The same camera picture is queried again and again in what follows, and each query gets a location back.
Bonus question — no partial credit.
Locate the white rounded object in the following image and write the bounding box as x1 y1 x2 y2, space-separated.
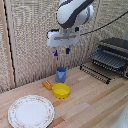
109 103 128 128

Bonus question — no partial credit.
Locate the white floral rim plate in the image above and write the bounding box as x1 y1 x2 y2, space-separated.
7 94 56 128

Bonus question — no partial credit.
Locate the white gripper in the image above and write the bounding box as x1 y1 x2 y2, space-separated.
46 28 81 57

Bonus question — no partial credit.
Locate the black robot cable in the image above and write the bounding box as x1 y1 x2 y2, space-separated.
79 11 128 36

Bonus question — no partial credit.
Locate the yellow bowl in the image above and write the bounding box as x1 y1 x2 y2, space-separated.
51 82 72 100

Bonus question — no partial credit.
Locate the black dish rack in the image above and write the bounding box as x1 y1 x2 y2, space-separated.
79 37 128 85

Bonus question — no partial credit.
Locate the woven folding screen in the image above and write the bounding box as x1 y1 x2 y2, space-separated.
0 0 128 94

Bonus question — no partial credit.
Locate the blue cup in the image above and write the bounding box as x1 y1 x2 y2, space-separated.
55 66 68 84

